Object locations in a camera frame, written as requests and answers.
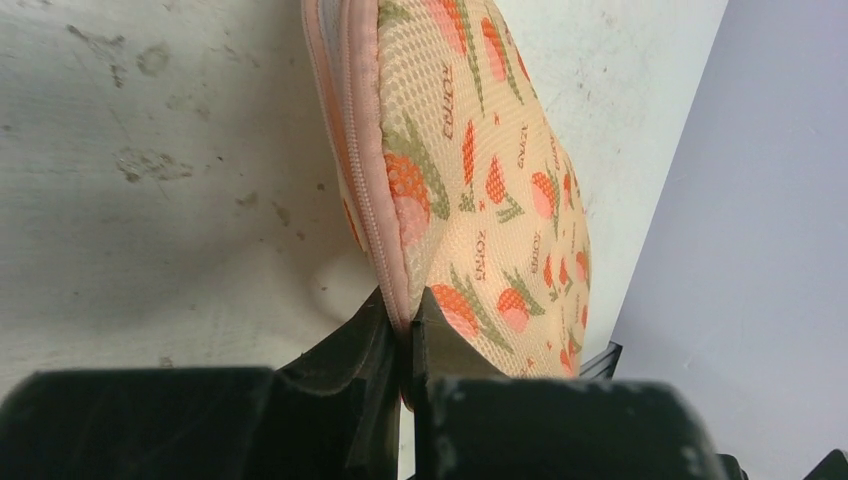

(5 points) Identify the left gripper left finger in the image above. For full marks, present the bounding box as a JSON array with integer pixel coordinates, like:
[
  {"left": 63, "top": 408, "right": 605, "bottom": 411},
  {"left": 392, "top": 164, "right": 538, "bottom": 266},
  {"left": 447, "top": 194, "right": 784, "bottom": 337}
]
[{"left": 1, "top": 292, "right": 399, "bottom": 479}]

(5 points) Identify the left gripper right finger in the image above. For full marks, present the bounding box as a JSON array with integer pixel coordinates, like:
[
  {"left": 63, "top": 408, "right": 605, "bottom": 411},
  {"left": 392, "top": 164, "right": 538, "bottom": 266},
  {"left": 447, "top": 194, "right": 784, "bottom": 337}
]
[{"left": 409, "top": 291, "right": 727, "bottom": 479}]

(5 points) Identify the peach floral padded bra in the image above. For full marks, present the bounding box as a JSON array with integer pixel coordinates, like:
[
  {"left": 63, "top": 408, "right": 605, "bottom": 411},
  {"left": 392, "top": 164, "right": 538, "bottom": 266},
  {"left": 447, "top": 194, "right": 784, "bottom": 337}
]
[{"left": 301, "top": 0, "right": 592, "bottom": 378}]

